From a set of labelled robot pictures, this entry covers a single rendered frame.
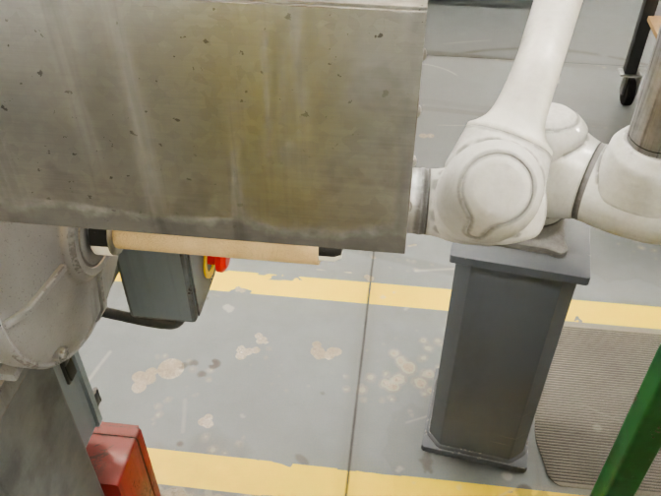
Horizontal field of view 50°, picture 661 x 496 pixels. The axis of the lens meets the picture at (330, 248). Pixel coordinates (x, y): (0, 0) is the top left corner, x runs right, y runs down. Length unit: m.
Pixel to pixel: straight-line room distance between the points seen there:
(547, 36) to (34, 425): 0.78
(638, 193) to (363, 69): 1.04
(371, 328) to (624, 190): 1.11
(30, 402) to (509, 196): 0.63
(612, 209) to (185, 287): 0.79
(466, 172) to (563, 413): 1.46
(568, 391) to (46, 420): 1.54
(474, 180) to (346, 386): 1.42
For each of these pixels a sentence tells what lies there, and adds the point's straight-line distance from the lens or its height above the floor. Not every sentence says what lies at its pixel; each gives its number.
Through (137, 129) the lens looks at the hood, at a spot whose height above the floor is 1.46.
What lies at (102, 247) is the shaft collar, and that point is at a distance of 0.64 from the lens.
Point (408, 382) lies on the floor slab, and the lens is 2.11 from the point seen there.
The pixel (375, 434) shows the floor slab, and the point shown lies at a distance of 1.99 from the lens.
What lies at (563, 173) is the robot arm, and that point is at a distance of 1.37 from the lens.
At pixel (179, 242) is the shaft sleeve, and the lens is 0.62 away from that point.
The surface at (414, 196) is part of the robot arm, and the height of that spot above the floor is 1.10.
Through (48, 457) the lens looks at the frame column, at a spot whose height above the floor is 0.83.
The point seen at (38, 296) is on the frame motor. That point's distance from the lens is 0.61.
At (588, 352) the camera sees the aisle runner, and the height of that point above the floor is 0.01.
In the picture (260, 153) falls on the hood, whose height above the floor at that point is 1.45.
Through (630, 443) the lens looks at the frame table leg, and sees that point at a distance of 1.38.
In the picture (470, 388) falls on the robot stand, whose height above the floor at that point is 0.28.
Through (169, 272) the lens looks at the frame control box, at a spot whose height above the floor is 1.02.
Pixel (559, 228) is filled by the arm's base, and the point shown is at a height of 0.73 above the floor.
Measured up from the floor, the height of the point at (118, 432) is 0.62.
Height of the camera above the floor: 1.65
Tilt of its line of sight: 41 degrees down
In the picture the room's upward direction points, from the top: straight up
